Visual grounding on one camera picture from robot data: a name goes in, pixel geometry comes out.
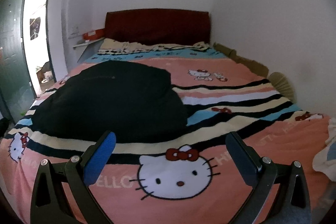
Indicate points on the black jacket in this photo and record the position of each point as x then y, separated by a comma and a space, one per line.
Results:
110, 98

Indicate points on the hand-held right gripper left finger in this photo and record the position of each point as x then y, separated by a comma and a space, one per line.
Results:
101, 158

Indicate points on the white cloth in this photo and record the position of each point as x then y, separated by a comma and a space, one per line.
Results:
325, 155

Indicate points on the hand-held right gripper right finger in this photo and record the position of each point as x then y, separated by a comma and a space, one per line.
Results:
241, 158

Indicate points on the white bedside shelf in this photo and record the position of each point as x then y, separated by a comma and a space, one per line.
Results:
88, 49

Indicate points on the pink striped cartoon cat blanket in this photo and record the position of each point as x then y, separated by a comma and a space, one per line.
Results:
236, 119

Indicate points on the brown cardboard sheet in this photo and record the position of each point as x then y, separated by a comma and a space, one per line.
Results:
246, 61

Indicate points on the dark green door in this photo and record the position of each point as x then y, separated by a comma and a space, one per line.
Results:
11, 56

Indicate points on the orange box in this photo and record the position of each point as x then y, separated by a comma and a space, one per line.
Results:
93, 34

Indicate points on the dark red headboard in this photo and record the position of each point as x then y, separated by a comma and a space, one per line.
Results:
157, 26

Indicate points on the straw fan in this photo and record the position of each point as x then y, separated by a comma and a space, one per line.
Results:
283, 85

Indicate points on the cream crumpled cloth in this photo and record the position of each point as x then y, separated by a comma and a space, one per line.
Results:
126, 45

